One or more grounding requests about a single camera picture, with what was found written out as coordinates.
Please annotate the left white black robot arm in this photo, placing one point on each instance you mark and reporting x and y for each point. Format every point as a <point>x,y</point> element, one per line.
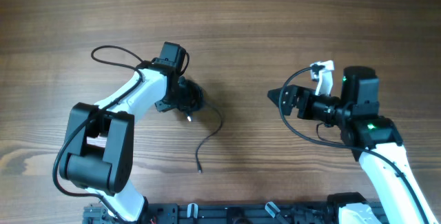
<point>97,153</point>

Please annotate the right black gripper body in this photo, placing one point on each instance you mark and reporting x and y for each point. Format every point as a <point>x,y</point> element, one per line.
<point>296,100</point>

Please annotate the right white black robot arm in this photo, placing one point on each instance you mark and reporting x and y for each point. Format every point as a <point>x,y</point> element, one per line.
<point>373,139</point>

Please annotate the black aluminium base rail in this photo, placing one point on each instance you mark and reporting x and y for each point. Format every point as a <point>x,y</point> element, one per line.
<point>309,212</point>

